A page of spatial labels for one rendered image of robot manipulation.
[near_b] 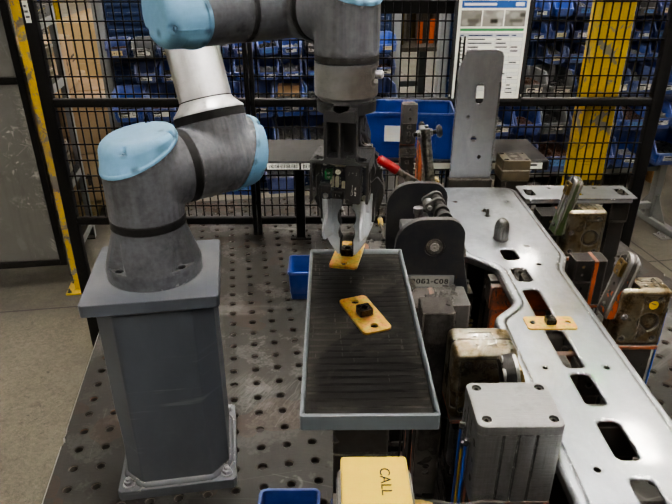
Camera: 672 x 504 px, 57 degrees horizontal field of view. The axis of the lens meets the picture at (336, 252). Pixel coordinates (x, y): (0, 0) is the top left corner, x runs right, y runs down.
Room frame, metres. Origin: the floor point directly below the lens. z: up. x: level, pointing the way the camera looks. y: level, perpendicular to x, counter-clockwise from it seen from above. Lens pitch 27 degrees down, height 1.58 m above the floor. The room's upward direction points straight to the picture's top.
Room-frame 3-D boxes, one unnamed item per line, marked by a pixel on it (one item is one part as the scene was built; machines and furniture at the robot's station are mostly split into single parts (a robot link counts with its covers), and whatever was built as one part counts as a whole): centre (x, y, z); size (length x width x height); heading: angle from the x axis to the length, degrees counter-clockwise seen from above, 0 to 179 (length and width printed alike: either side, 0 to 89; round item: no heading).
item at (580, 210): (1.29, -0.57, 0.87); 0.12 x 0.09 x 0.35; 91
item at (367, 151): (0.73, -0.01, 1.35); 0.09 x 0.08 x 0.12; 170
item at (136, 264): (0.89, 0.30, 1.15); 0.15 x 0.15 x 0.10
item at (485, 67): (1.61, -0.37, 1.17); 0.12 x 0.01 x 0.34; 91
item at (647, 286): (0.95, -0.54, 0.87); 0.12 x 0.09 x 0.35; 91
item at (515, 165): (1.62, -0.49, 0.88); 0.08 x 0.08 x 0.36; 1
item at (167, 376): (0.89, 0.30, 0.90); 0.21 x 0.21 x 0.40; 9
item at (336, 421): (0.65, -0.03, 1.16); 0.37 x 0.14 x 0.02; 1
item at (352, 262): (0.76, -0.02, 1.20); 0.08 x 0.04 x 0.01; 169
